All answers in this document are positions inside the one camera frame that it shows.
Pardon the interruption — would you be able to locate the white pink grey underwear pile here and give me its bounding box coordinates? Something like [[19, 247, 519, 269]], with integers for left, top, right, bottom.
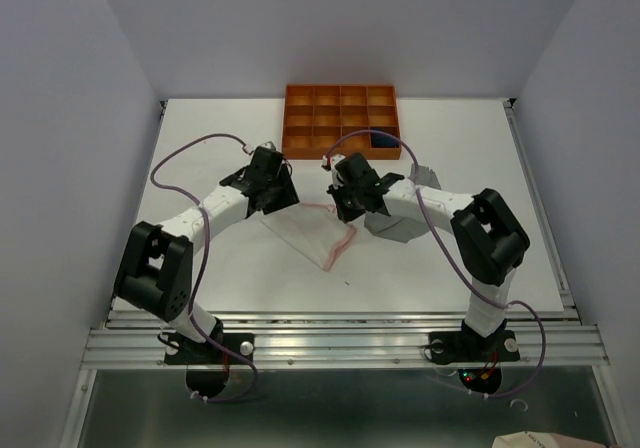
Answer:
[[262, 203, 357, 272]]

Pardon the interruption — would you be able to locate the navy blue underwear white trim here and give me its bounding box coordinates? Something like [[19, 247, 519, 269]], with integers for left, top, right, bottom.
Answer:
[[370, 127, 400, 149]]

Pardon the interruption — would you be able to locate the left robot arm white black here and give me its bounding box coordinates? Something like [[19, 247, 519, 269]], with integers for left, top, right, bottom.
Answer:
[[114, 143, 299, 362]]

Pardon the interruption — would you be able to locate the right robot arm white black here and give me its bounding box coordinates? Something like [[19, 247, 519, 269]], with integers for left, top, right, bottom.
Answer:
[[322, 153, 530, 358]]

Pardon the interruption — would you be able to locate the orange compartment tray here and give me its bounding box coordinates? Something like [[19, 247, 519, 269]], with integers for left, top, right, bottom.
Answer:
[[281, 84, 402, 160]]

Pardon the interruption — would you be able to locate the white pink bag corner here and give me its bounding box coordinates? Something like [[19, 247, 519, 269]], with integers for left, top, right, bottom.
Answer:
[[492, 431, 602, 448]]

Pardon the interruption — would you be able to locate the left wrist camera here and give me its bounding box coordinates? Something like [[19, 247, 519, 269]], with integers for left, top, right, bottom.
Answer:
[[242, 141, 276, 155]]

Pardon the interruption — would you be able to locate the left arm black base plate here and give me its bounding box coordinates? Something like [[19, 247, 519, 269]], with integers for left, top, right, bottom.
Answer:
[[158, 332, 255, 366]]

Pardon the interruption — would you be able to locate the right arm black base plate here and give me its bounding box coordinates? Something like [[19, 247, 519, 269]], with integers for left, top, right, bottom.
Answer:
[[425, 330, 521, 365]]

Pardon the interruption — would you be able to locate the aluminium rail frame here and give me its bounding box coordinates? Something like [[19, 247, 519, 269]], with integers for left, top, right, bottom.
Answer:
[[76, 99, 615, 447]]

